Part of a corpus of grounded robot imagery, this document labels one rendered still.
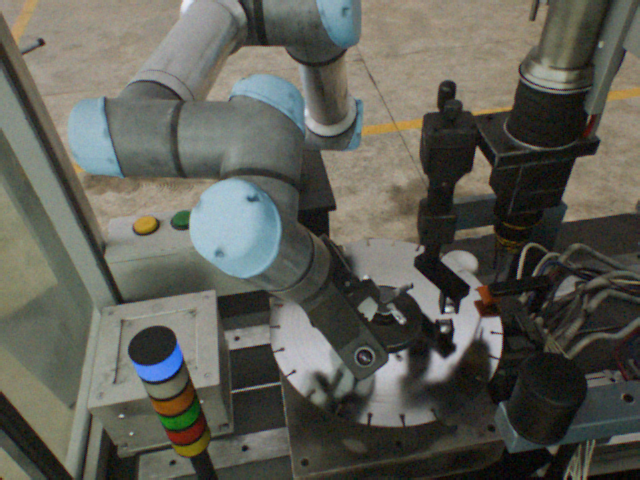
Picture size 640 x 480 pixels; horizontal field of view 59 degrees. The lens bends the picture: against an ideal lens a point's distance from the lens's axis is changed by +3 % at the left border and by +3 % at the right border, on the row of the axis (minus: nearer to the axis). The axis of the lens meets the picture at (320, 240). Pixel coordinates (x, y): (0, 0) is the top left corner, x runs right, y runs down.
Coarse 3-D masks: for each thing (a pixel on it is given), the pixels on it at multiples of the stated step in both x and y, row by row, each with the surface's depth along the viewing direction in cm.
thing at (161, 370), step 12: (144, 336) 53; (156, 336) 53; (168, 336) 53; (132, 348) 52; (144, 348) 52; (156, 348) 52; (168, 348) 52; (132, 360) 51; (144, 360) 51; (156, 360) 51; (168, 360) 52; (180, 360) 54; (144, 372) 52; (156, 372) 52; (168, 372) 53
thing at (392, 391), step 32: (352, 256) 89; (384, 256) 88; (416, 288) 83; (288, 320) 80; (448, 320) 79; (480, 320) 79; (288, 352) 76; (320, 352) 76; (416, 352) 75; (448, 352) 75; (480, 352) 75; (320, 384) 72; (352, 384) 72; (384, 384) 72; (416, 384) 72; (448, 384) 72; (480, 384) 71; (352, 416) 69; (384, 416) 69; (416, 416) 69
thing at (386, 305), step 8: (384, 288) 77; (400, 288) 77; (408, 288) 77; (384, 296) 76; (392, 296) 75; (384, 304) 75; (392, 304) 75; (384, 312) 76; (392, 312) 74; (400, 320) 73
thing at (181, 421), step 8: (192, 408) 59; (200, 408) 61; (160, 416) 59; (168, 416) 58; (176, 416) 58; (184, 416) 58; (192, 416) 60; (168, 424) 59; (176, 424) 59; (184, 424) 59; (192, 424) 60
